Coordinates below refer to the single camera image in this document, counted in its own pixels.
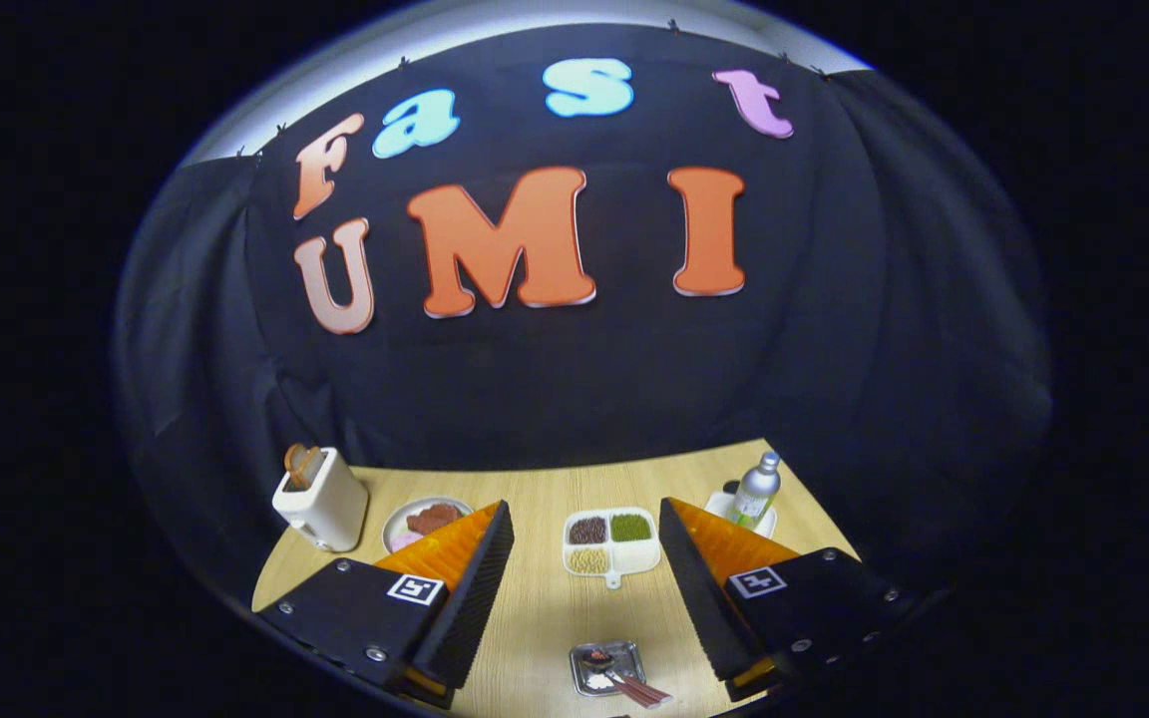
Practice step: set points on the yellow soybeans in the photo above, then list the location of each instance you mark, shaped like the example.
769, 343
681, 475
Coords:
588, 560

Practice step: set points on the white toaster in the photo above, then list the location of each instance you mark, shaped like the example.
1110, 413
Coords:
330, 509

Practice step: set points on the green mung beans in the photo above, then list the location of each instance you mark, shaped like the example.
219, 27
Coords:
630, 527

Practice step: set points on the beige food plate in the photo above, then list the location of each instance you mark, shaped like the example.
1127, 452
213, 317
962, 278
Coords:
395, 521

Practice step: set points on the pink ham slice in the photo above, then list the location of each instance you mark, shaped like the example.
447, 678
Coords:
403, 541

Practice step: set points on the small square metal tray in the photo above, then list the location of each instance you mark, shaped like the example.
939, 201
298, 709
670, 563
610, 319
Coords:
626, 653

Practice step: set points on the toasted bread slice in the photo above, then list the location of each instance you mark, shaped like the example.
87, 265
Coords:
294, 467
313, 459

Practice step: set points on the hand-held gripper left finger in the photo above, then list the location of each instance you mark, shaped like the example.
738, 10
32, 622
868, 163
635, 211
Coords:
470, 598

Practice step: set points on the dark red beans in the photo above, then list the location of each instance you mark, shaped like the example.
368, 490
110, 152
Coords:
587, 531

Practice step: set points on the brown meat patty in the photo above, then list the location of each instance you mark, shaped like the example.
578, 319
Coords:
432, 519

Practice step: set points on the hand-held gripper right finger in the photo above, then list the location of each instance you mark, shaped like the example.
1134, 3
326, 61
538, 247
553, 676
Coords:
699, 598

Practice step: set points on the green label spray bottle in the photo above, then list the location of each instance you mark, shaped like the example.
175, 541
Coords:
754, 494

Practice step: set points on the white divided tray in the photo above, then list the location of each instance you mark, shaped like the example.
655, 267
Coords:
639, 556

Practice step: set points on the small white dish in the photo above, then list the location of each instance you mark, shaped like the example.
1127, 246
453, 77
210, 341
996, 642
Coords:
716, 507

